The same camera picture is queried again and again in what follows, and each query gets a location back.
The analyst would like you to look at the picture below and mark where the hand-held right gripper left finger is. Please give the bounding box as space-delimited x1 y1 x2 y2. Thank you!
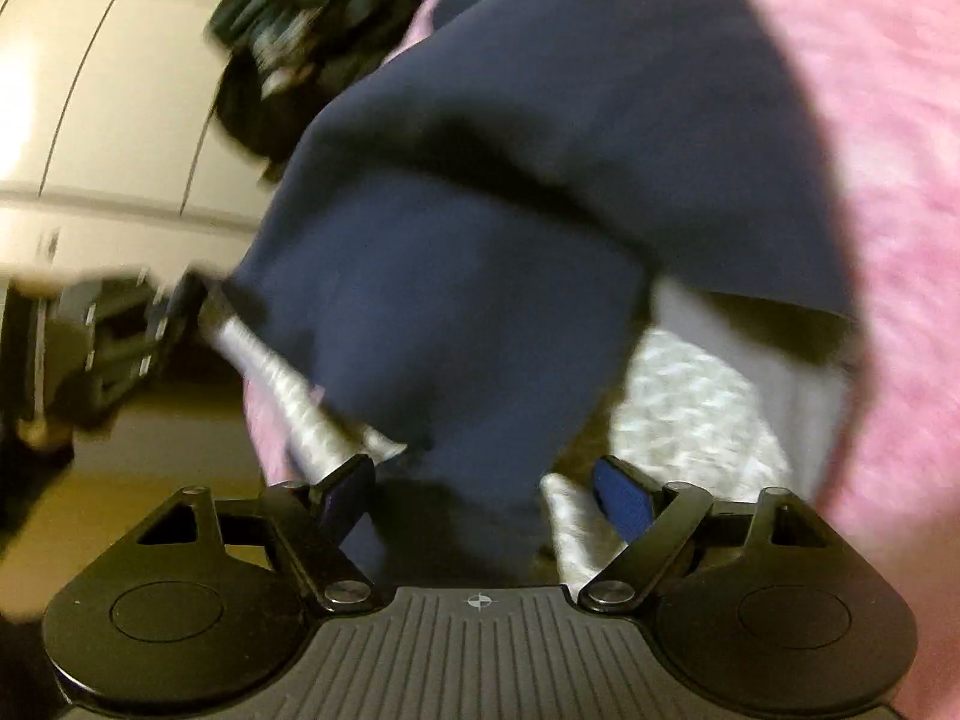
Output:
137 454 382 613

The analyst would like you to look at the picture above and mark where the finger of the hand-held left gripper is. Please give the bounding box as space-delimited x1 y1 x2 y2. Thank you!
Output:
147 270 227 361

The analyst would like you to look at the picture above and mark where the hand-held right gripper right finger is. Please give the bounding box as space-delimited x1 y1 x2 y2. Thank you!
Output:
577 454 827 613

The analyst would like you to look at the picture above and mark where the navy blue garment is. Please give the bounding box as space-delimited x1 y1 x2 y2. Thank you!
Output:
225 0 863 593

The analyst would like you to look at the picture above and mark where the pile of dark clothes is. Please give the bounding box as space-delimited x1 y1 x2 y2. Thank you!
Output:
208 0 430 182

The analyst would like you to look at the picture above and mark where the white wardrobe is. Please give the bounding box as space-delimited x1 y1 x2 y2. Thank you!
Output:
0 0 301 275

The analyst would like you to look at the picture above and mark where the pink blanket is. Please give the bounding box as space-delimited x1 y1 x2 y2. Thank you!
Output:
240 0 960 720

